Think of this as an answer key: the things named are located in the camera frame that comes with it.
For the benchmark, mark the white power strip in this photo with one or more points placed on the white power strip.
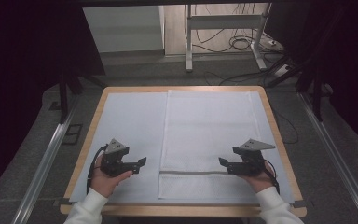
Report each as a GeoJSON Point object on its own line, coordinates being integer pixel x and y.
{"type": "Point", "coordinates": [282, 70]}

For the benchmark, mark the person's right hand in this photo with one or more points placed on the person's right hand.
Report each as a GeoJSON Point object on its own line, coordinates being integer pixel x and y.
{"type": "Point", "coordinates": [261, 182]}

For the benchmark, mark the aluminium rail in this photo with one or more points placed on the aluminium rail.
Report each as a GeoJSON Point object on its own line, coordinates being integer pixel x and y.
{"type": "Point", "coordinates": [338, 155]}
{"type": "Point", "coordinates": [45, 165]}

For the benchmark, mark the white cabinet panel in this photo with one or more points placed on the white cabinet panel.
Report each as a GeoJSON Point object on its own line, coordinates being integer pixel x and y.
{"type": "Point", "coordinates": [124, 28]}

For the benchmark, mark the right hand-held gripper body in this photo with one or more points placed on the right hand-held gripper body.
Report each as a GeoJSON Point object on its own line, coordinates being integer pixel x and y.
{"type": "Point", "coordinates": [251, 163]}

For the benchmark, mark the black floor socket frame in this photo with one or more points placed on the black floor socket frame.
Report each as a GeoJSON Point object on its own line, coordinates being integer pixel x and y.
{"type": "Point", "coordinates": [73, 133]}

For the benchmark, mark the small black floor plate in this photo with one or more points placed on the small black floor plate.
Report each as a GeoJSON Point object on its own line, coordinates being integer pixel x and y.
{"type": "Point", "coordinates": [55, 106]}

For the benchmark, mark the white towel with grey stripe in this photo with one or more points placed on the white towel with grey stripe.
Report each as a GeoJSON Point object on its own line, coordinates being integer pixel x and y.
{"type": "Point", "coordinates": [208, 130]}

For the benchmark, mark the black metal stand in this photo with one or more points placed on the black metal stand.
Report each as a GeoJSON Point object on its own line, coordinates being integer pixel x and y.
{"type": "Point", "coordinates": [317, 93]}
{"type": "Point", "coordinates": [63, 93]}

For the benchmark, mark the black tape piece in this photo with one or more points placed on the black tape piece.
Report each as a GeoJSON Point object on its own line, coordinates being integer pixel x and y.
{"type": "Point", "coordinates": [62, 201]}
{"type": "Point", "coordinates": [300, 204]}

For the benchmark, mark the black curtain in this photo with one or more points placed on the black curtain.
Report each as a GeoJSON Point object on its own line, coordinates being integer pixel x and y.
{"type": "Point", "coordinates": [354, 62]}
{"type": "Point", "coordinates": [21, 77]}

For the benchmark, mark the small white adapter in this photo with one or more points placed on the small white adapter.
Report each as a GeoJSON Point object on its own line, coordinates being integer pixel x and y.
{"type": "Point", "coordinates": [272, 42]}

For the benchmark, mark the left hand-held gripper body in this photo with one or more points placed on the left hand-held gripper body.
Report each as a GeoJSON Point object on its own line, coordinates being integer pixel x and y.
{"type": "Point", "coordinates": [113, 161]}

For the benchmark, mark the person's left hand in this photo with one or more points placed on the person's left hand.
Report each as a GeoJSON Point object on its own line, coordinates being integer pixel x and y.
{"type": "Point", "coordinates": [104, 183]}

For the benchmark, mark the wooden-framed work board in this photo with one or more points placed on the wooden-framed work board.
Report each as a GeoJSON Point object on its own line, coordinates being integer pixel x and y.
{"type": "Point", "coordinates": [130, 124]}

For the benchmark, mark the white metal desk frame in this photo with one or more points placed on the white metal desk frame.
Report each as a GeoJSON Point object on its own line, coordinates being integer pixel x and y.
{"type": "Point", "coordinates": [225, 21]}

